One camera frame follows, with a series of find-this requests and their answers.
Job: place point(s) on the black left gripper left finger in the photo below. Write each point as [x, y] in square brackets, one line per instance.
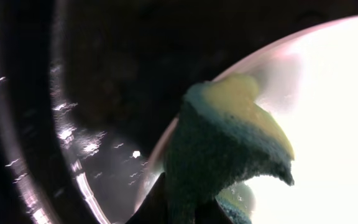
[153, 209]

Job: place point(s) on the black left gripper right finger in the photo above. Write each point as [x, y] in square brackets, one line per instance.
[211, 213]

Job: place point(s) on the green and yellow sponge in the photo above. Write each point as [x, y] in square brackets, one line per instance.
[222, 137]

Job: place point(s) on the white plate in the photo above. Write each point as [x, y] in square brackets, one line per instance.
[309, 83]

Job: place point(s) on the round black tray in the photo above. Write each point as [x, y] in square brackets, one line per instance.
[87, 89]

